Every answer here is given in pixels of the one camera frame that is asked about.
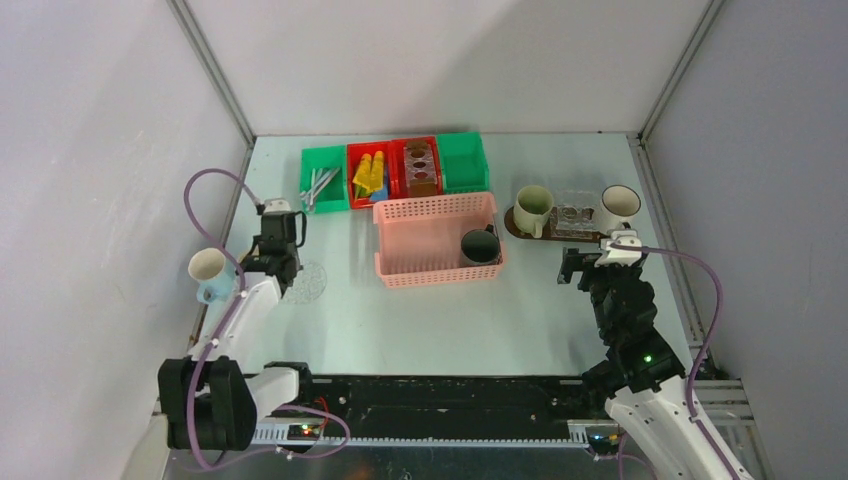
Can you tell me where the brown wooden toothbrush holder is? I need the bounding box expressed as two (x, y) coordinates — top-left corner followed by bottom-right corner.
(402, 138), (439, 198)

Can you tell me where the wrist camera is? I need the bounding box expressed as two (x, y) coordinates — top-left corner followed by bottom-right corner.
(256, 198), (291, 215)
(594, 229), (643, 267)

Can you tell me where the black mug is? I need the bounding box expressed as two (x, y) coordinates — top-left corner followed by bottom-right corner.
(460, 224), (501, 267)

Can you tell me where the green bin far right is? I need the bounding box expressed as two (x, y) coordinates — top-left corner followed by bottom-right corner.
(436, 132), (490, 194)

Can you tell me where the white toothbrush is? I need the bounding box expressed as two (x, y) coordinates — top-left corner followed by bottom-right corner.
(300, 168), (341, 212)

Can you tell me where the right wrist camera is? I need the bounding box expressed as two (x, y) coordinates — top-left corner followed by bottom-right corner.
(594, 229), (643, 267)

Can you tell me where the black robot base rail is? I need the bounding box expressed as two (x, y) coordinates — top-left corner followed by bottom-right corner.
(293, 375), (611, 442)

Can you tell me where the light green mug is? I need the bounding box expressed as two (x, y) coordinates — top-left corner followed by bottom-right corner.
(513, 185), (554, 239)

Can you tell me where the pink perforated basket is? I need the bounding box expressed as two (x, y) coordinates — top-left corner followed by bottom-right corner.
(372, 192), (507, 288)

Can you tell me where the clear textured oval tray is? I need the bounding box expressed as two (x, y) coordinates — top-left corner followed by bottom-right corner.
(281, 260), (327, 305)

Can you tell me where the white mug dark rim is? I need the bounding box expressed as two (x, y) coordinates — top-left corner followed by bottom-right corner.
(595, 185), (642, 234)

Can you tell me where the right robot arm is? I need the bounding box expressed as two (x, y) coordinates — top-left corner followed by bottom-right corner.
(557, 247), (752, 479)

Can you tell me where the green toothpaste tube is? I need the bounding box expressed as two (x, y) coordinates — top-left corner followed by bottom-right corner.
(354, 185), (371, 199)

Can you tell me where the clear textured toothbrush holder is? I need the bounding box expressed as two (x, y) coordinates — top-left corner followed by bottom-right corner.
(551, 189), (598, 242)

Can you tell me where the brown wooden oval tray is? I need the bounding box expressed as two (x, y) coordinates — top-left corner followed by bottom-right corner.
(504, 206), (607, 244)

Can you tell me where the red bin with toothpaste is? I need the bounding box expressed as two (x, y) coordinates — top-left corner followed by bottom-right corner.
(346, 141), (398, 210)

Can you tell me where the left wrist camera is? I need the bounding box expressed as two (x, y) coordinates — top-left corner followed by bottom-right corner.
(256, 198), (291, 215)

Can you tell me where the white mug blue handle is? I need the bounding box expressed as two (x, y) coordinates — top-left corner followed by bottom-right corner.
(187, 248), (235, 305)

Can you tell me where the red bin with holder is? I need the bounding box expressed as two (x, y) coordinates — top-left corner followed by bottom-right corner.
(390, 136), (444, 198)

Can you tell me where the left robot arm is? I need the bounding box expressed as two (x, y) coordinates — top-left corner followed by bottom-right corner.
(157, 211), (316, 452)

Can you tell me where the green bin with toothbrushes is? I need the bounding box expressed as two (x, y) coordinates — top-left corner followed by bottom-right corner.
(300, 145), (350, 214)

